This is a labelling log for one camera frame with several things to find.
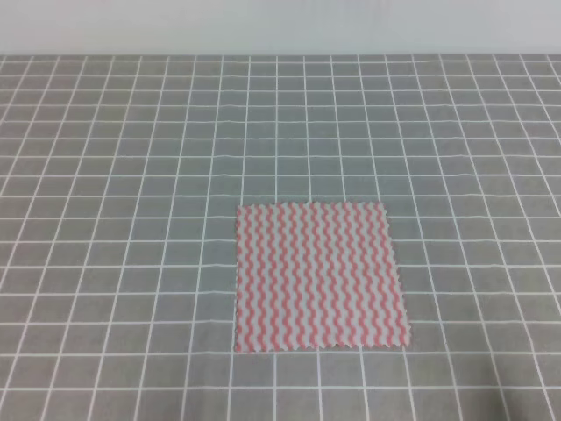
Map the pink white wavy striped towel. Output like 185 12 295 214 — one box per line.
234 202 412 353

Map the grey grid tablecloth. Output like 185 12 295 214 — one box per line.
1 54 560 420

